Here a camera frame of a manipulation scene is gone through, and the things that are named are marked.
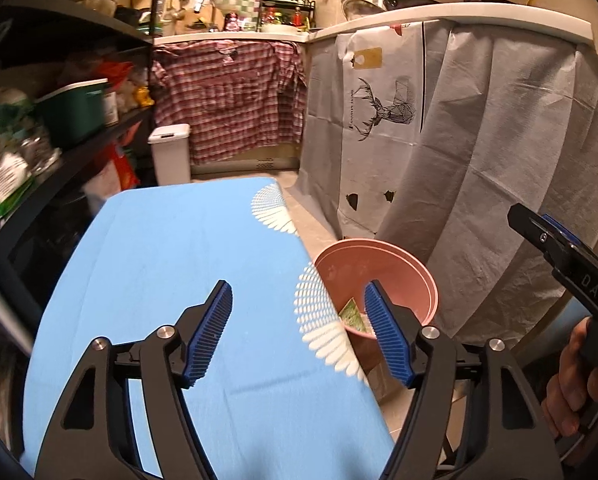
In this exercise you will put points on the beige box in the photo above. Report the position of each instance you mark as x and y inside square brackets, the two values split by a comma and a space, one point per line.
[259, 164]

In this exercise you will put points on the green panda-print packet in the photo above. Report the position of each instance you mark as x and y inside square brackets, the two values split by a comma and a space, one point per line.
[354, 317]

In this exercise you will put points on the blue tablecloth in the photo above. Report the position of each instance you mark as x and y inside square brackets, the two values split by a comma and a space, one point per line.
[179, 240]

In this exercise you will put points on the red and white plastic bag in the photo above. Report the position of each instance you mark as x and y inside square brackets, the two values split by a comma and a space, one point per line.
[121, 170]

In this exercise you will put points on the person's right hand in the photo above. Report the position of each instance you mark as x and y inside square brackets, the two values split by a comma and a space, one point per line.
[564, 395]

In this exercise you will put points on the white labelled jar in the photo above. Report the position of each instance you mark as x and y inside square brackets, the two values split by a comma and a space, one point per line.
[110, 107]

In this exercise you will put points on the red snack packet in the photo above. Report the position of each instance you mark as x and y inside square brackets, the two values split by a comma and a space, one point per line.
[111, 72]

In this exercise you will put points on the green and white snack bag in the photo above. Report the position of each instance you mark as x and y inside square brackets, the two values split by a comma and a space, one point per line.
[6, 180]

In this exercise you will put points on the pink plastic bucket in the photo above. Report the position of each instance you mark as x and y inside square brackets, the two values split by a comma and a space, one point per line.
[379, 260]

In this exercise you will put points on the metal strainer bowl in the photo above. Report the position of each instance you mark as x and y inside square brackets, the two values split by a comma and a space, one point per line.
[361, 9]

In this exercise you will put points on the green storage box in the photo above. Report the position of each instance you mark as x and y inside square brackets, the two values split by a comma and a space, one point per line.
[74, 115]

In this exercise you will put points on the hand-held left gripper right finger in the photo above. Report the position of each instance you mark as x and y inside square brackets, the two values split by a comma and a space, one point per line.
[386, 340]

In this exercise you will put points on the white lidded bin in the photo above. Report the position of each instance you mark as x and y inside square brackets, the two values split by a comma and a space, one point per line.
[171, 160]

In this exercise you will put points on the black spice rack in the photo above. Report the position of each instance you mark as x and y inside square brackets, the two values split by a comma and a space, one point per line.
[284, 15]

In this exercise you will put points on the black shelf unit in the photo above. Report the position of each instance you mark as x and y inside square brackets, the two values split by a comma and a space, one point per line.
[104, 25]

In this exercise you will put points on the white deer-print cloth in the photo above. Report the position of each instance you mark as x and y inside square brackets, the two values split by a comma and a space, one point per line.
[369, 170]

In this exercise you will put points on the green printed bag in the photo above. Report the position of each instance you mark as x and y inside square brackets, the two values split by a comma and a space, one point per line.
[4, 125]

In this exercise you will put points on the grey curtain cloth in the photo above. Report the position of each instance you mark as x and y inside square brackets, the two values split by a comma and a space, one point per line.
[489, 160]

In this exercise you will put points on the metal faucet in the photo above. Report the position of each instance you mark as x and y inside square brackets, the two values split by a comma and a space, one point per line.
[206, 0]

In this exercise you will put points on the red plaid shirt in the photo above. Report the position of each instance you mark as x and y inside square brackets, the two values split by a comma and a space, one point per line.
[229, 95]

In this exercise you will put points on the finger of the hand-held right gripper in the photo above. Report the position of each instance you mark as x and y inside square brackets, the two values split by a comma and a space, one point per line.
[534, 227]

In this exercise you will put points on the clear plastic bags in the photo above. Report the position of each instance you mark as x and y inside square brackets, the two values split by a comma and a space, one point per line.
[39, 155]

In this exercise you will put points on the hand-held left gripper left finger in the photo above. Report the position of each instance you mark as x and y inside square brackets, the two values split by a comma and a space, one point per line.
[211, 335]

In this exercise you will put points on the yellow toy figure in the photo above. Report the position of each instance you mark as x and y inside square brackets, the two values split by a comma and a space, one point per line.
[143, 96]

